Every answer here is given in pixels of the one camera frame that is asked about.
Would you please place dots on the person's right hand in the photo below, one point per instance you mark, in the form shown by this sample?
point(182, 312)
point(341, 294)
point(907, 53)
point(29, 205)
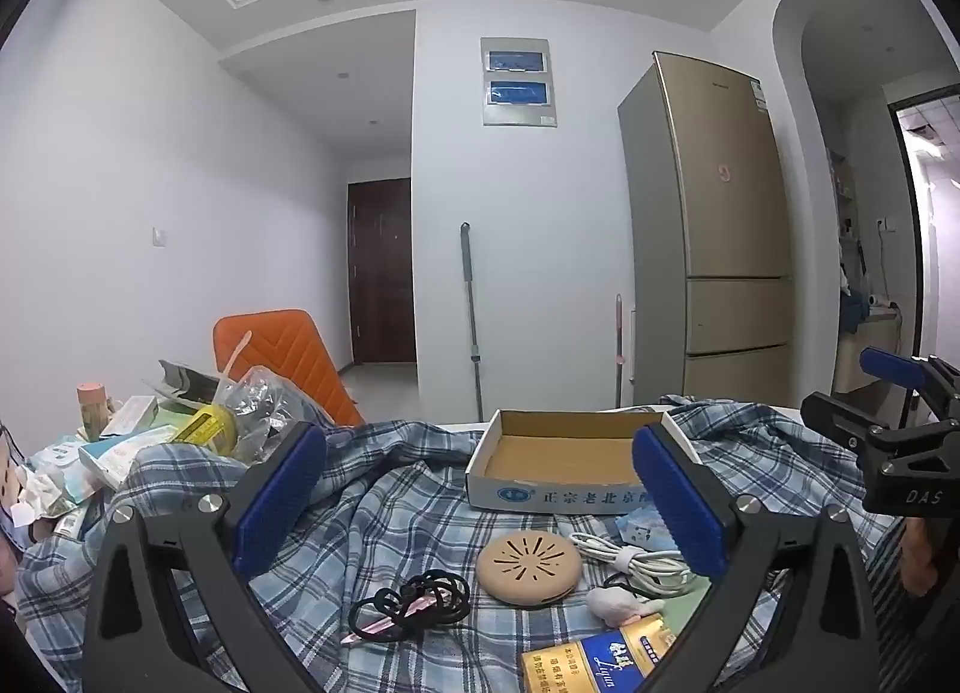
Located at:
point(919, 558)

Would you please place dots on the pink lidded cup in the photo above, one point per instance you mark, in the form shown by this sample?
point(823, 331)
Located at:
point(94, 408)

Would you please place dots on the light green card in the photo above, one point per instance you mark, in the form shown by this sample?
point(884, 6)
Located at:
point(679, 610)

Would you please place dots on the clear plastic bag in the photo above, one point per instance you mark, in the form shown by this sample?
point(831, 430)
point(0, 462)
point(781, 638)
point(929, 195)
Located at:
point(262, 408)

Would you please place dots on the grey striped clothing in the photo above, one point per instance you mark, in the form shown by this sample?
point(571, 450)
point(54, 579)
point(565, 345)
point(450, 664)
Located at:
point(892, 610)

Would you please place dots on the small pink plush toy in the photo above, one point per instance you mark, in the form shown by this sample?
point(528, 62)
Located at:
point(622, 604)

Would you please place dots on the gold blue cigarette pack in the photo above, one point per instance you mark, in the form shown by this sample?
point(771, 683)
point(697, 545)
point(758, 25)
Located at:
point(600, 655)

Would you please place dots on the grey open carton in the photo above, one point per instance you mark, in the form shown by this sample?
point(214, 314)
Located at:
point(187, 382)

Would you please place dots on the gold refrigerator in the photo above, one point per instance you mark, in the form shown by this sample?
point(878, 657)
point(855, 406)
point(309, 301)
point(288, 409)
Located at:
point(712, 235)

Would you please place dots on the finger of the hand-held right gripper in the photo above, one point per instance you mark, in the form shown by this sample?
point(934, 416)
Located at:
point(840, 417)
point(892, 365)

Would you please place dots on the white light switch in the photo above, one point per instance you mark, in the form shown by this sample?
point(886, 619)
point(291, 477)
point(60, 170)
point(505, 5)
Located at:
point(159, 236)

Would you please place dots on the yellow bottle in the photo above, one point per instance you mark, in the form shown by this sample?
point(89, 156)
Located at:
point(204, 427)

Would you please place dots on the orange chair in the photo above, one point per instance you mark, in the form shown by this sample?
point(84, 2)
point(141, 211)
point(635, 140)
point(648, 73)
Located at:
point(285, 355)

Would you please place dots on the hanging blue cloth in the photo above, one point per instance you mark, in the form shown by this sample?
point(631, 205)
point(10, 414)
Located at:
point(856, 307)

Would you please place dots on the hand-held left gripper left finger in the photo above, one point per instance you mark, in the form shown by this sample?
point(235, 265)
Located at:
point(279, 498)

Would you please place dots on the round beige perforated disc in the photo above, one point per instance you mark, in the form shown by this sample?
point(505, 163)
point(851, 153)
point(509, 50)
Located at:
point(529, 567)

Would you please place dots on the blue plaid cloth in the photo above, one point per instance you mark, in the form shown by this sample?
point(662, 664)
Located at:
point(390, 505)

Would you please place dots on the green white carton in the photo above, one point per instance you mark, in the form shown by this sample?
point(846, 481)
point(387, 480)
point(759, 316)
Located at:
point(131, 414)

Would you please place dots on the grey electrical panel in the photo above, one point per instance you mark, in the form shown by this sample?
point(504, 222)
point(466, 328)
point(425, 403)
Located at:
point(520, 82)

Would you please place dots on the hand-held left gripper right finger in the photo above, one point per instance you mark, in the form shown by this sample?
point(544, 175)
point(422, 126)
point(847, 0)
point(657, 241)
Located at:
point(679, 505)

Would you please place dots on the small light blue packet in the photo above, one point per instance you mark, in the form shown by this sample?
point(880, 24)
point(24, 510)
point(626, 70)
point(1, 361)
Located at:
point(641, 532)

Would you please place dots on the white cardboard box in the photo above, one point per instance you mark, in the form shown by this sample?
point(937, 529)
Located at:
point(555, 464)

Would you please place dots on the dark brown door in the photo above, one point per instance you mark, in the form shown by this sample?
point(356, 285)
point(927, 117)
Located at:
point(381, 273)

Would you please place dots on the teal white carton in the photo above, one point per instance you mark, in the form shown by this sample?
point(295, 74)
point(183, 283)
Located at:
point(112, 459)

